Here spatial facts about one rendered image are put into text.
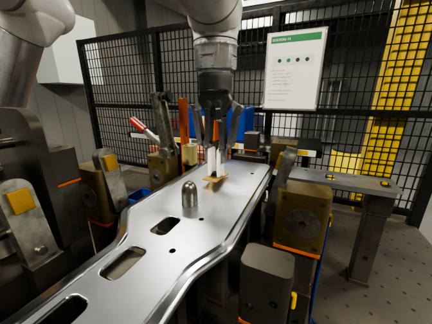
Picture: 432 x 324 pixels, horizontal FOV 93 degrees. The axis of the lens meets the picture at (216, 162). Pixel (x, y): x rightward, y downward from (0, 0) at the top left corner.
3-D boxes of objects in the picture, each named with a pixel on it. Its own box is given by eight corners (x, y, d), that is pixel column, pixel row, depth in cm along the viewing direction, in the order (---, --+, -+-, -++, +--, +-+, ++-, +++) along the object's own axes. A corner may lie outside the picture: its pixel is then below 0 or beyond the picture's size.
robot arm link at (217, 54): (227, 34, 36) (227, 70, 38) (243, 45, 44) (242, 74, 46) (184, 40, 40) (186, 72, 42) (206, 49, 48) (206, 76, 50)
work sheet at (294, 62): (315, 110, 86) (328, 26, 76) (262, 109, 95) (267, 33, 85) (315, 110, 87) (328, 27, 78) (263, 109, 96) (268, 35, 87)
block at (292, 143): (285, 240, 75) (297, 144, 63) (263, 234, 78) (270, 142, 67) (287, 228, 81) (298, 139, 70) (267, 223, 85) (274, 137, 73)
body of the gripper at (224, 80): (189, 71, 42) (191, 117, 45) (227, 69, 39) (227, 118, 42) (206, 74, 49) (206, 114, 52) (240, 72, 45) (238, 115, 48)
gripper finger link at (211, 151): (210, 149, 48) (207, 148, 48) (210, 176, 50) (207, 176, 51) (215, 146, 51) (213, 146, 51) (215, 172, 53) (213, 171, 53)
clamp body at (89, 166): (123, 317, 49) (94, 173, 38) (93, 299, 53) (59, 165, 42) (143, 294, 55) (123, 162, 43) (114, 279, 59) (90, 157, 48)
